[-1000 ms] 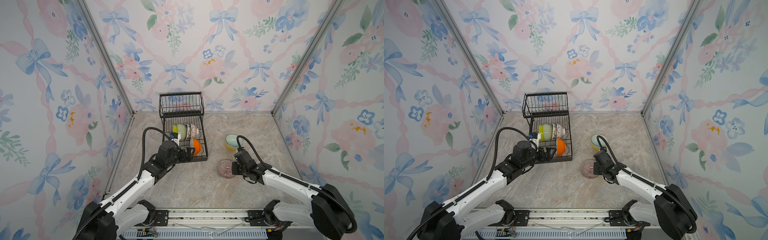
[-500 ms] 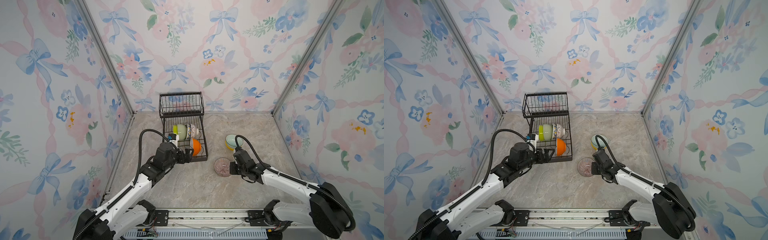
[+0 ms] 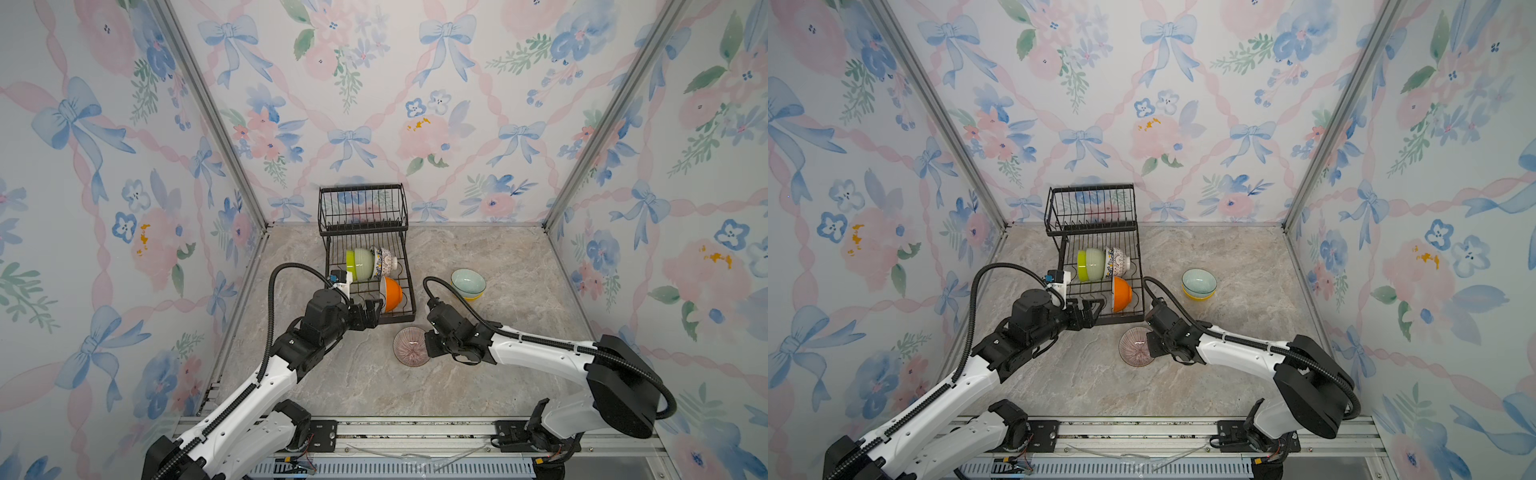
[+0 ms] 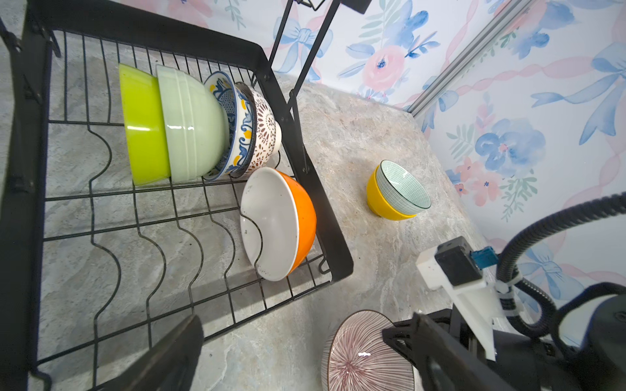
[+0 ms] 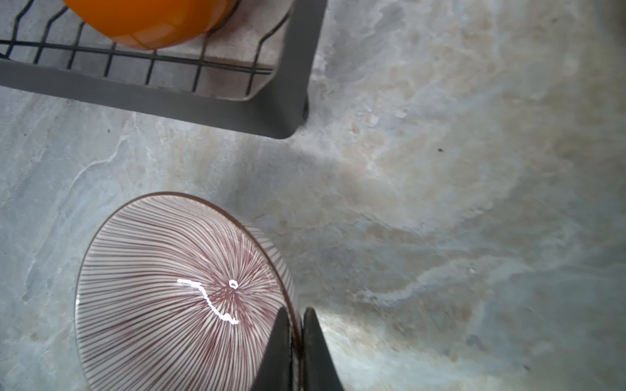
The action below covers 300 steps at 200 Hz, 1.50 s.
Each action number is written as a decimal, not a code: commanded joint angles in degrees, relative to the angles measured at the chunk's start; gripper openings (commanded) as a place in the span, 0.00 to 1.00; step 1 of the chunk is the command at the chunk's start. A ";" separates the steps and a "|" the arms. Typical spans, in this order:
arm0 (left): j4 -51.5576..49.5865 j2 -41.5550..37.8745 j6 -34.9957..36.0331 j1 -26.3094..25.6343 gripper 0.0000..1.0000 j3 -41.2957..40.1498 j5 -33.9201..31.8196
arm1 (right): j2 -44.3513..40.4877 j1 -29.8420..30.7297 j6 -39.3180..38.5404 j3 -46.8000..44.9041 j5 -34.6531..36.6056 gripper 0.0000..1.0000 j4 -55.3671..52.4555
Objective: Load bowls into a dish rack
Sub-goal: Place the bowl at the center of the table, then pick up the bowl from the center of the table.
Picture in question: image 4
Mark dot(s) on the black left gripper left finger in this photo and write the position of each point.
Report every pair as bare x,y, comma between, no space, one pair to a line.
170,365

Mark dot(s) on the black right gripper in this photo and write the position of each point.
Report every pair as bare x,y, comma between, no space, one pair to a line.
399,336

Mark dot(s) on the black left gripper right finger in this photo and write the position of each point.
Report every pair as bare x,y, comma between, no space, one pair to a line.
444,364

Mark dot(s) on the orange white bowl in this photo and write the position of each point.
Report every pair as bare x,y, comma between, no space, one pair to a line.
278,223

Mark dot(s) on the lime green bowl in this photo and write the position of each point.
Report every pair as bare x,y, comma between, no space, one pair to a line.
144,126

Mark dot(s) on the white maroon patterned bowl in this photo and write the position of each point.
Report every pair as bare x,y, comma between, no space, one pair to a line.
267,131

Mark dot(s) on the blue yellow patterned bowl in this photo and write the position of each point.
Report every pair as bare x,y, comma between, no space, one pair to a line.
241,132

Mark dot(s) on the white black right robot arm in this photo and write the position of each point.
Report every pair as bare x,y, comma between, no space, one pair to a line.
522,363

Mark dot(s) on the pink striped bowl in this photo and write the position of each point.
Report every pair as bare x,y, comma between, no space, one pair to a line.
355,357

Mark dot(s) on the teal striped bowl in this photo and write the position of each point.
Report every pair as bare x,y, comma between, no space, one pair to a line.
402,191

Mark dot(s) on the black wire dish rack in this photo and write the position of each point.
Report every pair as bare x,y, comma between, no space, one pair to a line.
94,269

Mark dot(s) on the aluminium corner post right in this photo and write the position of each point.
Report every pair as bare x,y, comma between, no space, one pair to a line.
511,11

